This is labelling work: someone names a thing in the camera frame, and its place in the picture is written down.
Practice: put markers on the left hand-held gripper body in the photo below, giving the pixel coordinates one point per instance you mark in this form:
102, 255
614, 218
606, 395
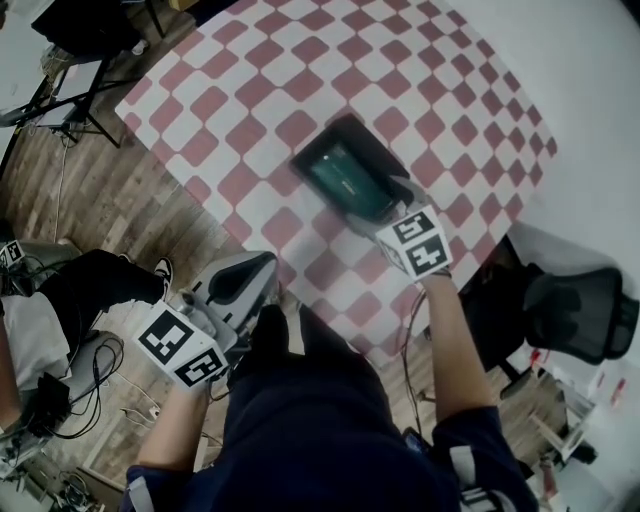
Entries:
180, 345

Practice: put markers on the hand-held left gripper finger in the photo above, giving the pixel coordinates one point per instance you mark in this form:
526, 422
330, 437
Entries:
250, 310

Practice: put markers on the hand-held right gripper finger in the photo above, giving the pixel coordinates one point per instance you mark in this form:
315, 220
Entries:
365, 226
410, 192

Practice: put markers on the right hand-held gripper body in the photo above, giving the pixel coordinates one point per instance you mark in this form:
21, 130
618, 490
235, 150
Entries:
417, 245

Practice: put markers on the green plastic pouch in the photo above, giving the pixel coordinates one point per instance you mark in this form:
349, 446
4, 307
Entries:
350, 180

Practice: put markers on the black box with green item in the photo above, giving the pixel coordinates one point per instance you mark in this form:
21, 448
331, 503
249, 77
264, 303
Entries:
360, 135

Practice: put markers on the person's left forearm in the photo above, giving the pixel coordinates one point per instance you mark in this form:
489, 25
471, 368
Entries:
175, 430

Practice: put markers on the person's right forearm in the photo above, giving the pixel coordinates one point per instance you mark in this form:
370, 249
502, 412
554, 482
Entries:
455, 350

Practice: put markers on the black electronic box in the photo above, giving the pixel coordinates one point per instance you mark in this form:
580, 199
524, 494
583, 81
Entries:
50, 402

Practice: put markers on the person's navy clothed torso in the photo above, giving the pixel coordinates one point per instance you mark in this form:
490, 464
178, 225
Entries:
310, 425

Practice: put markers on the red white checkered tablecloth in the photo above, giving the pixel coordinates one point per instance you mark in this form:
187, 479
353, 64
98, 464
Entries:
280, 90

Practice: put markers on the black mesh office chair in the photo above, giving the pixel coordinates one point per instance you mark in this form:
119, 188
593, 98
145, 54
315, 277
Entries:
585, 315

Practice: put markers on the black folding table stand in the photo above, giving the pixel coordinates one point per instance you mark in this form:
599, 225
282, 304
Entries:
75, 107

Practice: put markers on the grey laptop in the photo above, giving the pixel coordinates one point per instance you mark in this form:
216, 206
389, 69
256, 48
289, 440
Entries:
77, 80

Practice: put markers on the white shoe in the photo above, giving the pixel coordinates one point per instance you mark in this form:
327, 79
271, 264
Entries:
140, 47

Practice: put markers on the white wall plug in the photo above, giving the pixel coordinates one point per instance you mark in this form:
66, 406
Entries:
152, 412

